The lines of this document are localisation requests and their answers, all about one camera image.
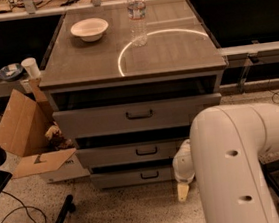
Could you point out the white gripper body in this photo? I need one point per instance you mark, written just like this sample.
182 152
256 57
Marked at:
182 170

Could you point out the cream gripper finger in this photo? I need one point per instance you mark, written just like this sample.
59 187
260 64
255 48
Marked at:
183 190

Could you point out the grey bottom drawer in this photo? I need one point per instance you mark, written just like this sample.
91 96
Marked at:
132 177

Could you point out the grey drawer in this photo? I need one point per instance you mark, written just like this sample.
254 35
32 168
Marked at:
128 153
132 177
133 117

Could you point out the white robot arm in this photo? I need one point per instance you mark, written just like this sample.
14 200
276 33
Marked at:
221 155

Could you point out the grey middle drawer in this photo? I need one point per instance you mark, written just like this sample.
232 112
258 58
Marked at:
128 153

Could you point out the grey drawer cabinet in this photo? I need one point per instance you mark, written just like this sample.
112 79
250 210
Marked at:
179 60

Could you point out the grey top drawer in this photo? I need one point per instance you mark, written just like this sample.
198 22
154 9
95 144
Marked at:
133 117

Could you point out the open cardboard box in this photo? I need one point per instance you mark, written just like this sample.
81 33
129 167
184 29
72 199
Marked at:
23 130

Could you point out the white bowl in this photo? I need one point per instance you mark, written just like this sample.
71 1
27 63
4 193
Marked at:
89 30

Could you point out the clear plastic water bottle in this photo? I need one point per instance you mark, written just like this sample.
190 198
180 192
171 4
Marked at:
136 10

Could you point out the white paper cup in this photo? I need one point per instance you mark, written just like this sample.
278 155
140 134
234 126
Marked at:
31 67

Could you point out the blue patterned bowl right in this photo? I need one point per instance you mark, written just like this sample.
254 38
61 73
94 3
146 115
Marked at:
11 72

